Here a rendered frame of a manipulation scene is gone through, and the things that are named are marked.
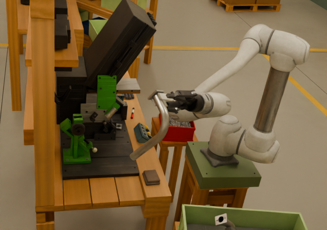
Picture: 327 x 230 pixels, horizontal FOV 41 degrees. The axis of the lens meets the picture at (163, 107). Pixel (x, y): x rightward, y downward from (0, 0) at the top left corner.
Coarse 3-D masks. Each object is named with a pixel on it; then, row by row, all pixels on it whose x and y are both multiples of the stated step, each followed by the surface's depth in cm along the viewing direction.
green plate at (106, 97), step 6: (102, 78) 262; (108, 78) 263; (114, 78) 264; (102, 84) 263; (108, 84) 264; (114, 84) 265; (102, 90) 264; (108, 90) 265; (114, 90) 266; (102, 96) 265; (108, 96) 266; (114, 96) 267; (102, 102) 266; (108, 102) 267; (114, 102) 268; (102, 108) 267; (108, 108) 268
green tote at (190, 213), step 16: (192, 208) 220; (208, 208) 221; (224, 208) 221; (240, 208) 223; (208, 224) 226; (240, 224) 227; (256, 224) 227; (272, 224) 228; (288, 224) 228; (304, 224) 218
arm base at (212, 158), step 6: (204, 150) 265; (210, 156) 259; (216, 156) 256; (222, 156) 255; (228, 156) 256; (234, 156) 264; (210, 162) 257; (216, 162) 255; (222, 162) 256; (228, 162) 258; (234, 162) 259
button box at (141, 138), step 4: (140, 124) 279; (136, 128) 280; (140, 128) 276; (144, 128) 279; (136, 132) 277; (140, 132) 274; (144, 132) 274; (136, 136) 274; (140, 136) 271; (144, 136) 270; (140, 140) 270; (144, 140) 271
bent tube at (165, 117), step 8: (152, 96) 164; (160, 104) 162; (160, 112) 161; (168, 120) 160; (160, 128) 161; (160, 136) 161; (144, 144) 166; (152, 144) 163; (136, 152) 168; (144, 152) 167
